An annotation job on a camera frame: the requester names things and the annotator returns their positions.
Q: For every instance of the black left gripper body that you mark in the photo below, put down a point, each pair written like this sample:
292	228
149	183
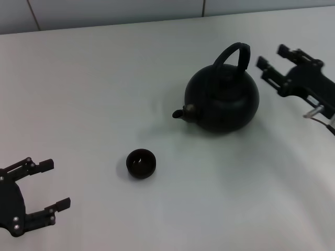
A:
10	204

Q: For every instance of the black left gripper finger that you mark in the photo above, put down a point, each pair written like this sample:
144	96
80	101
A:
64	204
45	165

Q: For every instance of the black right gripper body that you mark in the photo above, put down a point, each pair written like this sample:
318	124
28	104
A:
306	81

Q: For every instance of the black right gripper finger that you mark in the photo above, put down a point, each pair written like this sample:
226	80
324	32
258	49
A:
284	49
261	62

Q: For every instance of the black teapot lid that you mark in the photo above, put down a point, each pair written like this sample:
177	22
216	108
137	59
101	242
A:
230	91

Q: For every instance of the black round teapot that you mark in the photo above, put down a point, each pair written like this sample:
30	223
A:
222	115

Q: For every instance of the small black teacup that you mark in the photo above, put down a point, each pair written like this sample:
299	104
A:
141	164

